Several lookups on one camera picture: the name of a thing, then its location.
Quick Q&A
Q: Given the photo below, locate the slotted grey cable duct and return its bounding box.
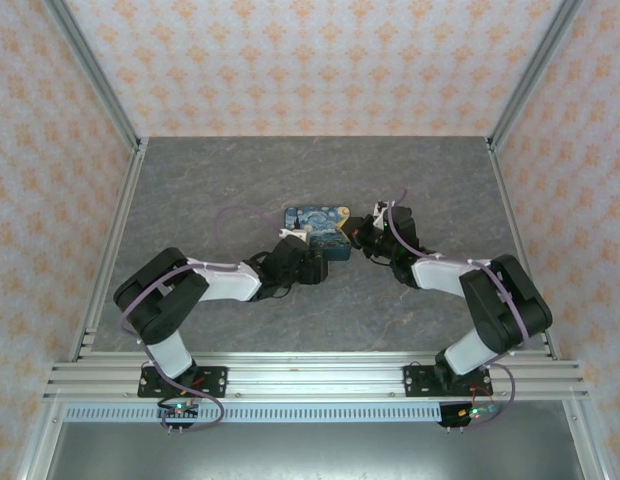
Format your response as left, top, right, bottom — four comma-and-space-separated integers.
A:
64, 404, 444, 424

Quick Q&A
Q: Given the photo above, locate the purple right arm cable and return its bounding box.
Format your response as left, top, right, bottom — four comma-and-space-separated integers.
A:
384, 187, 532, 431

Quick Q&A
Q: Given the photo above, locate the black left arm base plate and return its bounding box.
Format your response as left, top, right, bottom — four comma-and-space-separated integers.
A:
137, 364, 229, 399

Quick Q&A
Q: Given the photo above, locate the aluminium corner post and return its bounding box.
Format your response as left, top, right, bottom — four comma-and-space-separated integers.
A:
42, 0, 143, 151
488, 0, 589, 151

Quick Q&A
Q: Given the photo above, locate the aluminium table side rail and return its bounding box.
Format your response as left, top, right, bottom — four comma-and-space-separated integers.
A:
485, 138, 560, 362
71, 139, 150, 362

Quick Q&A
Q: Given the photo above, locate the starry night print tin box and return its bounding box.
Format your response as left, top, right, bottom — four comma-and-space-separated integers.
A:
283, 204, 354, 263

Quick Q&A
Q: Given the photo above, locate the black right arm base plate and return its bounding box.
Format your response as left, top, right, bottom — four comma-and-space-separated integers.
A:
403, 363, 494, 399

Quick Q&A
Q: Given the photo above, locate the aluminium front frame rail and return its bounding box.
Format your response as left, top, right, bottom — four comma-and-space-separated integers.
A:
42, 351, 590, 402

